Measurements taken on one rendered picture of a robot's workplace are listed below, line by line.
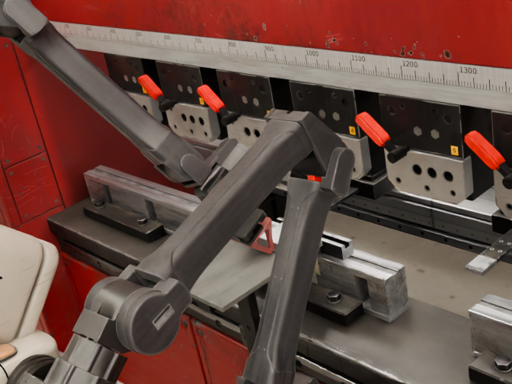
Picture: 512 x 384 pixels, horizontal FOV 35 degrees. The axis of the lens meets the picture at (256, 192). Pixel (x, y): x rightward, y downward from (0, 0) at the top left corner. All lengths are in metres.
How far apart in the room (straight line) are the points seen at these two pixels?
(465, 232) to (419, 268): 1.66
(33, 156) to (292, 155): 1.21
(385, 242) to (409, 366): 2.13
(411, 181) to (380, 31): 0.24
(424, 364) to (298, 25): 0.61
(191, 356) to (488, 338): 0.80
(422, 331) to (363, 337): 0.11
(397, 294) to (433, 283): 1.71
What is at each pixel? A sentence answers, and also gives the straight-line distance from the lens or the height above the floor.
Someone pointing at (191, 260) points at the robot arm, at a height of 1.27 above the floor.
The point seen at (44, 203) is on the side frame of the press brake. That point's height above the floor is 0.92.
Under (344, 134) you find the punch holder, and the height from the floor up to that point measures 1.26.
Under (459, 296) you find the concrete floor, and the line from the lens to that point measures 3.16.
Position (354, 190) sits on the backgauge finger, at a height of 1.00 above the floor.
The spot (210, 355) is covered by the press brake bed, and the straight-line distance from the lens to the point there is 1.88.
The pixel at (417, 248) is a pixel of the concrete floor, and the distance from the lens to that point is 3.48.
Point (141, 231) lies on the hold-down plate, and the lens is 2.00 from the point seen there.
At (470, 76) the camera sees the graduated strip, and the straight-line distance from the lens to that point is 1.17.
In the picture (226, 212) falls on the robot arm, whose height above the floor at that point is 1.30.
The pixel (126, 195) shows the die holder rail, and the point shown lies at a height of 0.95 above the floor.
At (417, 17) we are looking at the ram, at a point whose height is 1.47.
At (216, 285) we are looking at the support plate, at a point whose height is 1.00.
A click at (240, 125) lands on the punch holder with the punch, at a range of 1.57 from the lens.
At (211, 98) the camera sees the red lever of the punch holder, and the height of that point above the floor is 1.30.
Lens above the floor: 1.77
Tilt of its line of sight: 25 degrees down
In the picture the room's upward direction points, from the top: 12 degrees counter-clockwise
